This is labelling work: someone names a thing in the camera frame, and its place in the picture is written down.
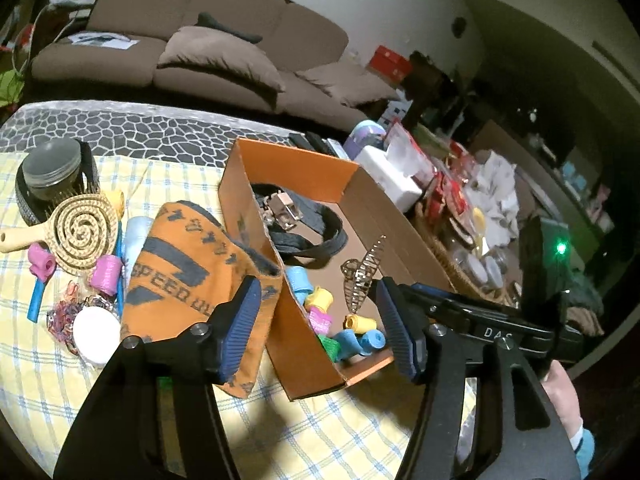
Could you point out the yellow plaid tablecloth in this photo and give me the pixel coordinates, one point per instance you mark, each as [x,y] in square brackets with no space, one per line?
[50,410]

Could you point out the flat brown cushion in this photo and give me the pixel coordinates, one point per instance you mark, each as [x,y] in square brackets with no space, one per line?
[345,82]

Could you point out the black object on sofa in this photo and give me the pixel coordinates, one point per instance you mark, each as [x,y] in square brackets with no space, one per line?
[230,27]

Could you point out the green plastic clip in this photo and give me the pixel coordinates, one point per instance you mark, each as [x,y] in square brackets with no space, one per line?
[165,384]

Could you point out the papers on sofa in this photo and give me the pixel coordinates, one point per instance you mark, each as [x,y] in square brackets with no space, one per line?
[100,41]

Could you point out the white round jar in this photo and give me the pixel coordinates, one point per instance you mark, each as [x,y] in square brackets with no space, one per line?
[97,335]

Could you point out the bag of colourful hair elastics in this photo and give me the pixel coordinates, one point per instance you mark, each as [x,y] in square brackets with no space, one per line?
[65,315]

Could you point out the orange cardboard box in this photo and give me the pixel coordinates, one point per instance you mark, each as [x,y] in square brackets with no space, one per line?
[300,180]

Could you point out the yellow hair roller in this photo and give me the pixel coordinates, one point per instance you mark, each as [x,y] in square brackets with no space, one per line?
[319,300]
[116,202]
[359,323]

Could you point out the purple bottle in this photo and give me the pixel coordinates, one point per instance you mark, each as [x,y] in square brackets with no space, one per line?
[367,136]

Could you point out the wicker basket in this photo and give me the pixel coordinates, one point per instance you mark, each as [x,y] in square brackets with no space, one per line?
[470,265]

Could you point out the wooden spiral hair brush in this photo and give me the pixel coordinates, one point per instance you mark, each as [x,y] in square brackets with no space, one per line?
[80,230]

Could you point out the short blue foam tube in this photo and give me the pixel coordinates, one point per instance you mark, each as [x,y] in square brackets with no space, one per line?
[35,300]

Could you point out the red boxes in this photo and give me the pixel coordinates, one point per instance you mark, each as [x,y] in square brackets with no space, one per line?
[390,62]

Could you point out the white tissue box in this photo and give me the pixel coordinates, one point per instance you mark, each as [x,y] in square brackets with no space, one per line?
[390,175]

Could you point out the orange printed towel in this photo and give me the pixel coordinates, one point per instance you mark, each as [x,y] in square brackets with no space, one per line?
[190,270]

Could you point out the pink hair roller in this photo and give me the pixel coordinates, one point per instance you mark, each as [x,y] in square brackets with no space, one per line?
[42,259]
[320,321]
[107,275]

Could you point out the grey mosaic desktop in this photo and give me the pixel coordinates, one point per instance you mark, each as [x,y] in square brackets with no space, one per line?
[125,130]

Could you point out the green bag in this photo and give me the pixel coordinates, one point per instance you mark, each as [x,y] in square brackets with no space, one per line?
[10,85]

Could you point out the white tube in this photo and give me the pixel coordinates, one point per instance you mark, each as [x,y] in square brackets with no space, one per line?
[136,245]

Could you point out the patterned headband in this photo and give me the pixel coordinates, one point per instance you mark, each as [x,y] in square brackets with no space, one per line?
[22,205]

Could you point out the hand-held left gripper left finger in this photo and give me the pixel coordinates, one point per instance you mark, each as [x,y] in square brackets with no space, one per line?
[240,330]

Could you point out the black remote controls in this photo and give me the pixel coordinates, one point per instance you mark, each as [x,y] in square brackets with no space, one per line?
[315,142]

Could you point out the green hair roller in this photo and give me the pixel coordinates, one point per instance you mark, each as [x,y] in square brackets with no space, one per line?
[330,347]

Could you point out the person's right hand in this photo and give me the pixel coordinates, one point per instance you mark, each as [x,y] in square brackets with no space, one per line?
[562,395]

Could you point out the large blue hair roller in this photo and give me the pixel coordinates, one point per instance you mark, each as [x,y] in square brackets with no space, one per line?
[299,285]

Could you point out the brown sofa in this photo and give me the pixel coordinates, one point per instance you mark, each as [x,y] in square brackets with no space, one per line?
[150,0]

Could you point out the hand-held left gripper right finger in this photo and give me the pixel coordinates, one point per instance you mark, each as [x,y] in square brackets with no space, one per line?
[402,330]

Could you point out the dark jar with grey lid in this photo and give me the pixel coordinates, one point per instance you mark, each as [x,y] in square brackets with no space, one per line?
[52,170]

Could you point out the dark grey fabric band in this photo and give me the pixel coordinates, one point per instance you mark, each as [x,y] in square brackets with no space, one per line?
[320,240]

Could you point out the metal spiral hair clip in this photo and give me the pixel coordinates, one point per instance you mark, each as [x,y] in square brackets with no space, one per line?
[360,275]

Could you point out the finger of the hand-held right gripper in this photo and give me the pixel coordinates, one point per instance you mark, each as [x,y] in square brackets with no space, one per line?
[430,297]

